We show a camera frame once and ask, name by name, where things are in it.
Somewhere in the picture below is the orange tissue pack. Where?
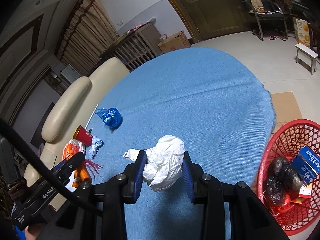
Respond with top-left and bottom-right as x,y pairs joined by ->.
62,140 -> 91,188

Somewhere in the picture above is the dark metal chair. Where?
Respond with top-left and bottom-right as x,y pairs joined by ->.
236,0 -> 290,41

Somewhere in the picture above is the black cable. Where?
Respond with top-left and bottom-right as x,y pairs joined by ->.
0,119 -> 103,217

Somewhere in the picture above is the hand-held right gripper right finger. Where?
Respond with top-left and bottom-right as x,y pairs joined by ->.
182,150 -> 290,240

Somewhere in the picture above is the blue toothpaste box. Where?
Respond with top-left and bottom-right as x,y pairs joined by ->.
291,146 -> 320,184

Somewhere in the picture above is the white straw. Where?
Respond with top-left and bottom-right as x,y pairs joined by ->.
85,103 -> 100,130

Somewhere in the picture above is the red paper cup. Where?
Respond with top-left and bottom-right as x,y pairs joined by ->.
73,125 -> 93,146

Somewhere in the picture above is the red fringed plastic strip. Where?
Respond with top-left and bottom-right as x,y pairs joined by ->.
84,159 -> 104,180

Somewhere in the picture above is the blue face mask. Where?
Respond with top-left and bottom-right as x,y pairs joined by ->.
86,135 -> 104,160

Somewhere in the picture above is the brown cardboard box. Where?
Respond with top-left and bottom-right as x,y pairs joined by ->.
158,30 -> 192,54

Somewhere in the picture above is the person's left forearm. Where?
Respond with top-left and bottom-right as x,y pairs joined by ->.
14,224 -> 50,240

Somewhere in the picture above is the red plastic bag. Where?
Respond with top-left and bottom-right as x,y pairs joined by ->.
271,194 -> 293,214

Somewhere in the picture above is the beige slatted cabinet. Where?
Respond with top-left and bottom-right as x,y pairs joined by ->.
100,21 -> 163,72

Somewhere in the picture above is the white wooden stool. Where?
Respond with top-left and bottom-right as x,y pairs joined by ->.
295,43 -> 320,75

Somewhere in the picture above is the yellow printed carton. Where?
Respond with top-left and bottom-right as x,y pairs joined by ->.
293,17 -> 313,47

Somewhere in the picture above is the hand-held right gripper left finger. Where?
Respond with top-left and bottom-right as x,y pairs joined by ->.
50,150 -> 148,240

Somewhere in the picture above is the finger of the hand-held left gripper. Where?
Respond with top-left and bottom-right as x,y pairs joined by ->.
51,151 -> 86,175

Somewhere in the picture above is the red plastic basket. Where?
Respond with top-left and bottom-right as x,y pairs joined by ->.
256,119 -> 320,236

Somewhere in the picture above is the black plastic bag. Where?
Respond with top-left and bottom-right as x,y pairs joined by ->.
265,156 -> 304,205

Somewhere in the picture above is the blue plastic bag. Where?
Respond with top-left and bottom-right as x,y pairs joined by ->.
94,107 -> 123,130

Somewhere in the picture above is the brown striped curtain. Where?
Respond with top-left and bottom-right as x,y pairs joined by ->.
54,0 -> 119,77

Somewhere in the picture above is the orange snack wrapper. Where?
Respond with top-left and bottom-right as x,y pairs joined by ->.
291,182 -> 314,205

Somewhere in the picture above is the white tissue paper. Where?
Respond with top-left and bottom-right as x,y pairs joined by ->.
123,135 -> 185,192

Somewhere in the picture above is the flat cardboard sheet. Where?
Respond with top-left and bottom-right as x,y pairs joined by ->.
269,92 -> 303,130

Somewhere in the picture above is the golden glass-panel door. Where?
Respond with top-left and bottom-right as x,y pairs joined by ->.
152,0 -> 253,43

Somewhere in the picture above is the beige leather sofa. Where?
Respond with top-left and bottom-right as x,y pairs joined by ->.
22,57 -> 130,213

